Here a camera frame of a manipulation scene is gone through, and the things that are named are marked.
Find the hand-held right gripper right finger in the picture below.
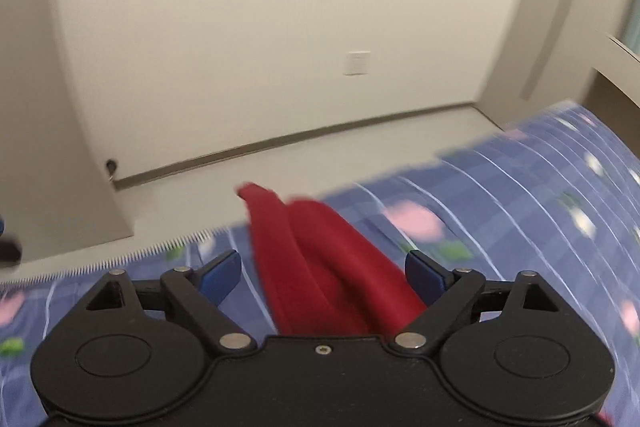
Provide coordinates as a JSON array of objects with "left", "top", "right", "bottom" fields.
[{"left": 387, "top": 249, "right": 563, "bottom": 355}]

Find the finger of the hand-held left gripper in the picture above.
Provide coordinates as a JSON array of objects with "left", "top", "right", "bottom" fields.
[{"left": 0, "top": 214, "right": 23, "bottom": 266}]

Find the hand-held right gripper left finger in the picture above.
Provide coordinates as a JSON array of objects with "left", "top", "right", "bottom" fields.
[{"left": 82, "top": 249, "right": 258, "bottom": 355}]

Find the red garment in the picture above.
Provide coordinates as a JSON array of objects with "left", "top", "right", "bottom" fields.
[{"left": 236, "top": 181, "right": 431, "bottom": 338}]

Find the blue plaid floral bedsheet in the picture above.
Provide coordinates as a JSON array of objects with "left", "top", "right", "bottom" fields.
[{"left": 0, "top": 99, "right": 640, "bottom": 427}]

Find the white wooden furniture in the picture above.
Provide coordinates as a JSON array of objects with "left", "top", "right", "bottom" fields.
[{"left": 582, "top": 31, "right": 640, "bottom": 120}]

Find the beige wardrobe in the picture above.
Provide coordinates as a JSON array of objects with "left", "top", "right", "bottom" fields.
[{"left": 472, "top": 0, "right": 640, "bottom": 130}]

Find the white wall outlet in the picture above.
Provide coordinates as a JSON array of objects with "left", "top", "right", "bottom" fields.
[{"left": 344, "top": 51, "right": 371, "bottom": 77}]

